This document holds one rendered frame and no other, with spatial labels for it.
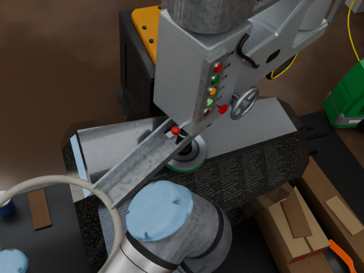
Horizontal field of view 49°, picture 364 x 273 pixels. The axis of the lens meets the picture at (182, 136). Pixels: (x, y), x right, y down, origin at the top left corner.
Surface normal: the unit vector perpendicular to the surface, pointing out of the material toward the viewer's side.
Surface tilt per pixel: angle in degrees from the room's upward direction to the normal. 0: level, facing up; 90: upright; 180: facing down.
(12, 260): 9
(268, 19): 40
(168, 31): 90
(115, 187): 16
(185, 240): 63
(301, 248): 0
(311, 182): 0
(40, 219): 0
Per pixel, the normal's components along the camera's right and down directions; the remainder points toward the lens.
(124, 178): -0.09, -0.43
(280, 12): -0.38, -0.13
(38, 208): 0.11, -0.59
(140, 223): -0.56, -0.54
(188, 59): -0.72, 0.51
